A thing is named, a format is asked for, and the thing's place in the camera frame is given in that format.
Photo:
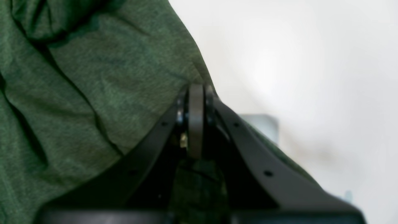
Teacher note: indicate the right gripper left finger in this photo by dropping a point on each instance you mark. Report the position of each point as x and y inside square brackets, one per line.
[138, 188]

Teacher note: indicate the dark green t-shirt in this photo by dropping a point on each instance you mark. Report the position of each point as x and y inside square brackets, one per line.
[82, 82]

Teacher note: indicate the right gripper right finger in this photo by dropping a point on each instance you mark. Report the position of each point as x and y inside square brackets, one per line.
[261, 189]

